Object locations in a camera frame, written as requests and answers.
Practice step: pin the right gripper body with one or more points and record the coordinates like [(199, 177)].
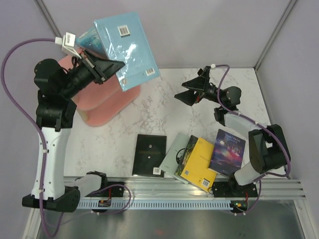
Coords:
[(211, 92)]

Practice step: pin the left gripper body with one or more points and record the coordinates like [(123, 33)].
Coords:
[(81, 75)]

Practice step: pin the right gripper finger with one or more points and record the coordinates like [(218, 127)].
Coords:
[(188, 97), (196, 84)]

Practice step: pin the teal 20000 Leagues book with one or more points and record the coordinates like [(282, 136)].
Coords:
[(91, 42)]

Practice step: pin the light blue book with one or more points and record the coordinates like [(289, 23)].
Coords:
[(123, 39)]

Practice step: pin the green secret garden book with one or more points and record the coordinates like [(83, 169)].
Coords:
[(186, 154)]

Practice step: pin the black hardcover book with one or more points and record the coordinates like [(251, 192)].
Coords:
[(149, 154)]

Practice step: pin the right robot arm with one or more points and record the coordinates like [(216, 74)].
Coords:
[(268, 149)]

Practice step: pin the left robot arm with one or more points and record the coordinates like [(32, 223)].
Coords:
[(54, 121)]

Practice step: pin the pink three-tier shelf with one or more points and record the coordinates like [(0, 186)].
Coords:
[(98, 104)]

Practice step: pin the purple Robinson Crusoe book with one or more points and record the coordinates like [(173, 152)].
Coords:
[(227, 155)]

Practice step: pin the pale grey G book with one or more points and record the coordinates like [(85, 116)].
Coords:
[(171, 161)]

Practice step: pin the yellow book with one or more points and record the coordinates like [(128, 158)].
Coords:
[(196, 170)]

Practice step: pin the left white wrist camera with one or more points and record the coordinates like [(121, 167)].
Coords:
[(67, 43)]

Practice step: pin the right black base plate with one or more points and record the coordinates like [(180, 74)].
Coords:
[(224, 190)]

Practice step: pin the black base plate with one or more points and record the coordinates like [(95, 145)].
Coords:
[(116, 190), (224, 190)]

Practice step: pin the aluminium front rail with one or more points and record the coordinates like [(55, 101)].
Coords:
[(169, 188)]

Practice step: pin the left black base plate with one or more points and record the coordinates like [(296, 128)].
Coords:
[(116, 190)]

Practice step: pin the white slotted cable duct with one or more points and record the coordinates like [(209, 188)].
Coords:
[(117, 204)]

